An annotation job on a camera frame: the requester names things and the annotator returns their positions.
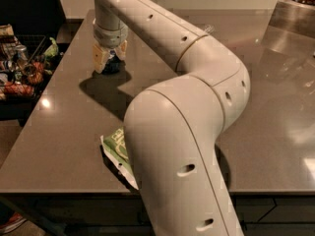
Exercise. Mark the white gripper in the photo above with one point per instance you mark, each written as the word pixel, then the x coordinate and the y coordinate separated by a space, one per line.
pixel 109 37

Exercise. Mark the blue rxbar blueberry bar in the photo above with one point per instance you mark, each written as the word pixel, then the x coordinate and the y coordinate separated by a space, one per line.
pixel 112 66

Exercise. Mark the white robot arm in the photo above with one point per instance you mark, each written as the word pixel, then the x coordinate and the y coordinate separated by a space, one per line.
pixel 171 128

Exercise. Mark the green Kettle chips bag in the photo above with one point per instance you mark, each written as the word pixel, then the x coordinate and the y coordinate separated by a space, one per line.
pixel 114 148

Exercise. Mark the clear plastic water bottle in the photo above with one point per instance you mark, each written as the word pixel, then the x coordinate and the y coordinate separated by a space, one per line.
pixel 209 29

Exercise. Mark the dark drawer cabinet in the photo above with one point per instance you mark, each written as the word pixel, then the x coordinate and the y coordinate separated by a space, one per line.
pixel 125 215

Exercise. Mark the steel counter box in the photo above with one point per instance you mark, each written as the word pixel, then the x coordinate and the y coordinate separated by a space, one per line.
pixel 294 17

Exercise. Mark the red shoe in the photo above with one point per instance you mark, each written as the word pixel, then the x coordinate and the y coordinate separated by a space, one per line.
pixel 12 223

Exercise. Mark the black wire snack basket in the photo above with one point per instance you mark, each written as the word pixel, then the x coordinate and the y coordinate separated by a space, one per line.
pixel 27 62

